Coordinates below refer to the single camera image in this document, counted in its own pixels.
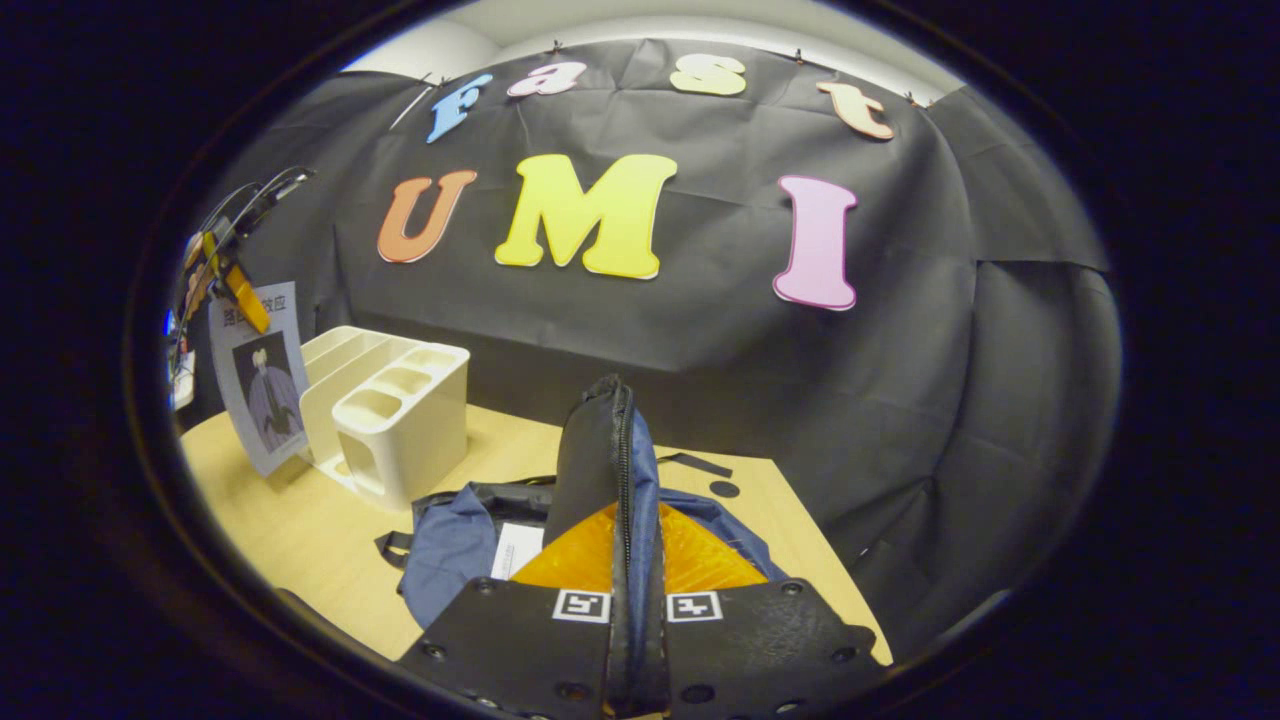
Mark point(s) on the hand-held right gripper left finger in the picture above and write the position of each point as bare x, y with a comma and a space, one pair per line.
520, 640

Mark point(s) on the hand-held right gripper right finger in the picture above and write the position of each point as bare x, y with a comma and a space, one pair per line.
760, 640

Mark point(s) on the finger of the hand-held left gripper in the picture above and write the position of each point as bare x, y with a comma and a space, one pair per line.
248, 300
198, 275

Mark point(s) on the white book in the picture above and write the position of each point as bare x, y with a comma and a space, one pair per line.
518, 548

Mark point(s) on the purple-grey book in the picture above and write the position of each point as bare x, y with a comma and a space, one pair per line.
265, 400

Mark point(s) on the blue schoolbag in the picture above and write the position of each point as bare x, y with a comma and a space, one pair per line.
450, 550

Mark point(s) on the white plastic bookshelf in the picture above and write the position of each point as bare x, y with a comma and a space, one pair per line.
410, 440

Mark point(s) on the black backdrop cloth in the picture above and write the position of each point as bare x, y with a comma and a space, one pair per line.
700, 350

